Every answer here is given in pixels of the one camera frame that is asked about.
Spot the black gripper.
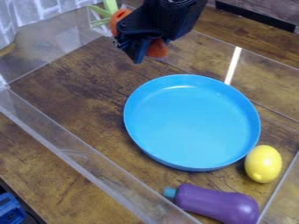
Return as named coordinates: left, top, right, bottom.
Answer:
left=116, top=0, right=208, bottom=64

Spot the orange toy carrot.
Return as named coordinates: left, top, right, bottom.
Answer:
left=88, top=0, right=168, bottom=59

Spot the blue round tray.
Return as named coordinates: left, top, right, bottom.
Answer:
left=124, top=74, right=262, bottom=172

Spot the dark baseboard strip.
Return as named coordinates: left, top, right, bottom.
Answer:
left=215, top=0, right=299, bottom=34

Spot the white patterned curtain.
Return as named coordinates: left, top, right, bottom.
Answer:
left=0, top=0, right=103, bottom=49

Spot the yellow toy lemon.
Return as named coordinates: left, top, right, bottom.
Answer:
left=245, top=145, right=283, bottom=183

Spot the purple toy eggplant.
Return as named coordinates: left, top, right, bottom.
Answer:
left=163, top=184, right=259, bottom=224

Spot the blue object at corner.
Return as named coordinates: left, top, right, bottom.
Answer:
left=0, top=192, right=26, bottom=224

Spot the clear acrylic enclosure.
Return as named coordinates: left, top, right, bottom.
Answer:
left=0, top=9, right=299, bottom=224

